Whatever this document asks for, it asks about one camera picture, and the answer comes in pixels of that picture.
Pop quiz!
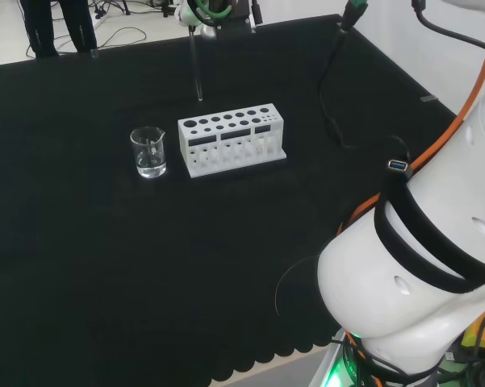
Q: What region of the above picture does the yellow stop button box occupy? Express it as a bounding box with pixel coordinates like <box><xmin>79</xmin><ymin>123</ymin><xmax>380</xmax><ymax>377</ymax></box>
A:
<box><xmin>462</xmin><ymin>304</ymin><xmax>485</xmax><ymax>358</ymax></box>

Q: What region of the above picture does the black bench cloth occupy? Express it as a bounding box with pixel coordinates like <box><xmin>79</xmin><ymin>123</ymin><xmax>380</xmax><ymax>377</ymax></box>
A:
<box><xmin>0</xmin><ymin>14</ymin><xmax>466</xmax><ymax>387</ymax></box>

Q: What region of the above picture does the clear glass beaker with water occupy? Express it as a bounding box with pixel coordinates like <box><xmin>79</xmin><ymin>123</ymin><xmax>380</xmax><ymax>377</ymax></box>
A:
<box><xmin>129</xmin><ymin>126</ymin><xmax>169</xmax><ymax>179</ymax></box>

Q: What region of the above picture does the clear glass rod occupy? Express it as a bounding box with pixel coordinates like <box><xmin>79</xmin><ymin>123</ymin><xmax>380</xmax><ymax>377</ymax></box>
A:
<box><xmin>188</xmin><ymin>25</ymin><xmax>205</xmax><ymax>102</ymax></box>

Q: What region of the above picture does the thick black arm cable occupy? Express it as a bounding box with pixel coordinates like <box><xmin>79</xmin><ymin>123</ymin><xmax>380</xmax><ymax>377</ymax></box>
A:
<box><xmin>410</xmin><ymin>0</ymin><xmax>485</xmax><ymax>57</ymax></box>

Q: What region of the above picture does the thin black floor cable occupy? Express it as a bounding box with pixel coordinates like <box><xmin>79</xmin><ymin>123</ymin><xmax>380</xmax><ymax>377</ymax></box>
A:
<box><xmin>55</xmin><ymin>25</ymin><xmax>148</xmax><ymax>54</ymax></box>

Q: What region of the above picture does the orange cable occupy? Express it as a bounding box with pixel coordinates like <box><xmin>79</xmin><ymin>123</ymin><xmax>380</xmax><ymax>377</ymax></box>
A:
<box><xmin>336</xmin><ymin>15</ymin><xmax>485</xmax><ymax>239</ymax></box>

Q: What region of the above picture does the black plug with blue socket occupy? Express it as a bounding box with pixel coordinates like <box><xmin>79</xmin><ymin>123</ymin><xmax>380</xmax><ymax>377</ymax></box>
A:
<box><xmin>387</xmin><ymin>158</ymin><xmax>412</xmax><ymax>179</ymax></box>

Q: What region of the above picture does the white test tube rack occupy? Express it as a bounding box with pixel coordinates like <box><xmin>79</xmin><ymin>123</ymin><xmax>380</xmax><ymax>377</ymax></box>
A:
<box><xmin>177</xmin><ymin>102</ymin><xmax>287</xmax><ymax>179</ymax></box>

